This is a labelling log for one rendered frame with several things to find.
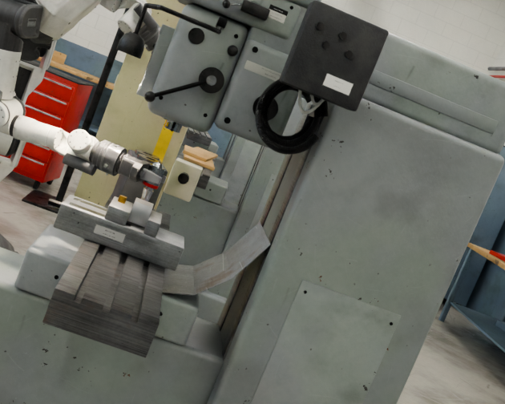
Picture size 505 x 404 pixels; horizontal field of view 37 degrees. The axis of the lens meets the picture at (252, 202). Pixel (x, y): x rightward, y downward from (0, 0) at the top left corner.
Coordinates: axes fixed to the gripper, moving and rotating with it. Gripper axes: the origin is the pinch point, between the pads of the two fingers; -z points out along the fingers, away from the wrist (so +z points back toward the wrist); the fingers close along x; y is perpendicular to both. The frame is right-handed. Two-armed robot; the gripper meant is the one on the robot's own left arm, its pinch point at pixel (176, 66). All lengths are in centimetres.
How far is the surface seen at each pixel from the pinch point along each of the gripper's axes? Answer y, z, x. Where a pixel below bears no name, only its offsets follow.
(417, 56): 5, -20, 96
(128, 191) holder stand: -51, -12, 11
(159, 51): -31, 22, 49
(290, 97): -23, -6, 76
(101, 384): -108, -32, 38
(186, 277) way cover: -68, -33, 41
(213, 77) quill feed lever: -32, 11, 66
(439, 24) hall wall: 677, -407, -477
